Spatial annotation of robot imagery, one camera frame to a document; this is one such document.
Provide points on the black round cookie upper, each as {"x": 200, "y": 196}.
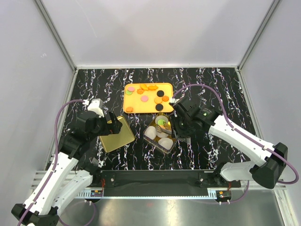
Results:
{"x": 160, "y": 93}

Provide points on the pink green cookie upper left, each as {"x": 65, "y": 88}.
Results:
{"x": 131, "y": 89}

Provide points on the orange round cookie right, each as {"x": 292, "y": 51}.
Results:
{"x": 158, "y": 100}

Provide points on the white paper cup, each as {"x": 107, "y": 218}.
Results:
{"x": 160, "y": 133}
{"x": 161, "y": 117}
{"x": 166, "y": 143}
{"x": 150, "y": 132}

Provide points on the orange fish cookie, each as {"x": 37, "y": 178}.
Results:
{"x": 143, "y": 86}

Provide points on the orange round cookie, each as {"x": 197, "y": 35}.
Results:
{"x": 167, "y": 128}
{"x": 158, "y": 100}

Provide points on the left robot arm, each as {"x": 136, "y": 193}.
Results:
{"x": 48, "y": 201}

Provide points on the black round cookie lower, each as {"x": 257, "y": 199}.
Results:
{"x": 159, "y": 107}

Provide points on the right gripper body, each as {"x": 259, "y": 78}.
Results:
{"x": 181, "y": 126}

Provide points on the orange plastic tray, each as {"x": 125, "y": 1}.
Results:
{"x": 133, "y": 99}

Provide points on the white paper cup centre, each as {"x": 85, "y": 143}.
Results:
{"x": 160, "y": 133}

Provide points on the orange round cookie bottom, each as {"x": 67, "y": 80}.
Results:
{"x": 167, "y": 128}

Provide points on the green pink round cookie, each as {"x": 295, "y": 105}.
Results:
{"x": 161, "y": 122}

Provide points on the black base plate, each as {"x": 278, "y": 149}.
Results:
{"x": 157, "y": 183}

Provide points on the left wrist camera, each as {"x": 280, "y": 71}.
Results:
{"x": 96, "y": 106}

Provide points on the orange leaf cookie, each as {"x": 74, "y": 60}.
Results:
{"x": 152, "y": 87}

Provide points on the clear cookie box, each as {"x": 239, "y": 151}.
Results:
{"x": 155, "y": 141}

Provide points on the white paper cup bottom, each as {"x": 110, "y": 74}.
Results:
{"x": 166, "y": 143}

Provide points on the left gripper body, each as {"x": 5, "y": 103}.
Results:
{"x": 106, "y": 128}

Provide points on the white paper cup left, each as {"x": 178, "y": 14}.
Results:
{"x": 150, "y": 132}

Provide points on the small orange flower cookie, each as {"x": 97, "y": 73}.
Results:
{"x": 140, "y": 91}

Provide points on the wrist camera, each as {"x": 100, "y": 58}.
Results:
{"x": 183, "y": 104}
{"x": 96, "y": 106}

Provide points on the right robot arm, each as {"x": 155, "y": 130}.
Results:
{"x": 266, "y": 162}

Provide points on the black round cookie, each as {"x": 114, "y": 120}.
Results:
{"x": 160, "y": 93}
{"x": 159, "y": 107}

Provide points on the gold box lid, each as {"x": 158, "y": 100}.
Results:
{"x": 113, "y": 142}

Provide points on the white paper cup top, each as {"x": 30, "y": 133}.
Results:
{"x": 161, "y": 117}

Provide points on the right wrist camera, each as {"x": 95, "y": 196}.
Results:
{"x": 183, "y": 104}

